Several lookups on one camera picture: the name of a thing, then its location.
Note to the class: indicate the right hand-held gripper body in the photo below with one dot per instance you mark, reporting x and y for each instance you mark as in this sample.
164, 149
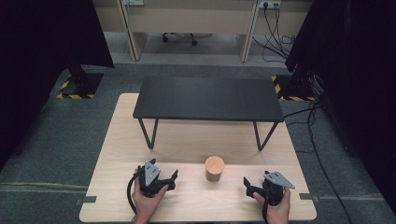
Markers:
275, 186

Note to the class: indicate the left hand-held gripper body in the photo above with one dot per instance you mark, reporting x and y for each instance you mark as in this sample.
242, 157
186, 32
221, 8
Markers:
151, 174

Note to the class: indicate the person's right hand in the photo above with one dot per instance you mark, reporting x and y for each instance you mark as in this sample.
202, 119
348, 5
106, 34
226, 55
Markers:
278, 211

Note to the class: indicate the person's left hand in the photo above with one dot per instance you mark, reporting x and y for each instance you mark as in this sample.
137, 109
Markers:
146, 205

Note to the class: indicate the grey tape strip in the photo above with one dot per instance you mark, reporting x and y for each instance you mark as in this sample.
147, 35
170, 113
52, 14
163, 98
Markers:
86, 200
309, 196

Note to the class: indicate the wooden cylinder block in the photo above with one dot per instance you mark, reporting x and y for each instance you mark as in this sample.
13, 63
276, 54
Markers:
214, 169

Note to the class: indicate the black low shelf riser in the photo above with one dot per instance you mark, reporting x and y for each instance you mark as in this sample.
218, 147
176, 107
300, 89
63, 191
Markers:
208, 98

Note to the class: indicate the black stand base striped tape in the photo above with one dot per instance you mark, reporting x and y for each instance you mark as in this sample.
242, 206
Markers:
81, 85
291, 88

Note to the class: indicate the office chair wheeled base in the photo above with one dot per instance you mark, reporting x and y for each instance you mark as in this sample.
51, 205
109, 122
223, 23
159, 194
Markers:
180, 38

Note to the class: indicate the dark curtain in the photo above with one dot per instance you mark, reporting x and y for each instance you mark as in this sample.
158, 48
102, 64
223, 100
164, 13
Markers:
37, 62
358, 77

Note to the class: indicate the beige office desk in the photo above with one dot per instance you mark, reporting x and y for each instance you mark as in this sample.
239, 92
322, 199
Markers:
190, 18

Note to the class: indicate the white wall socket strip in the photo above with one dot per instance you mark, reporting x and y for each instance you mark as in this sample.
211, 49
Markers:
133, 2
269, 3

